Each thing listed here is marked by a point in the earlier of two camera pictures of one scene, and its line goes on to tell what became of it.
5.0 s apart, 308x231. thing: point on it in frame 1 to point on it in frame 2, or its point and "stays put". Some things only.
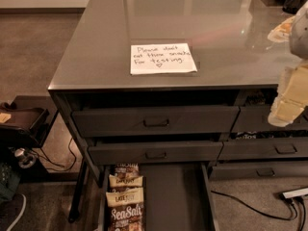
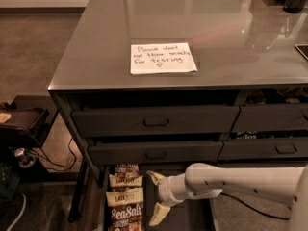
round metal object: x=26 y=159 stays put
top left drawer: x=156 y=121 stays put
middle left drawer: x=156 y=152 stays put
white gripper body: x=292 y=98 to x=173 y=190
